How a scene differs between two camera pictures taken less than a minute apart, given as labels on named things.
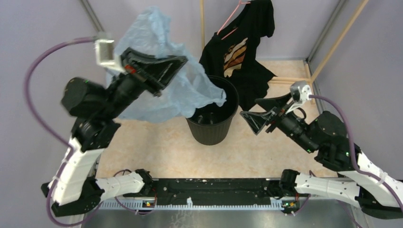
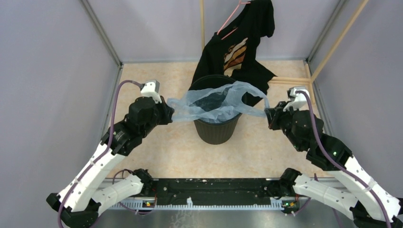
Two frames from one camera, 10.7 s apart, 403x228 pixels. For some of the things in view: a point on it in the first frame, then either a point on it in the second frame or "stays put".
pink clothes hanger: [230, 17] stays put
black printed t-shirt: [234, 51] stays put
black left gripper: [154, 73] → [167, 111]
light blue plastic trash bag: [187, 95] → [215, 104]
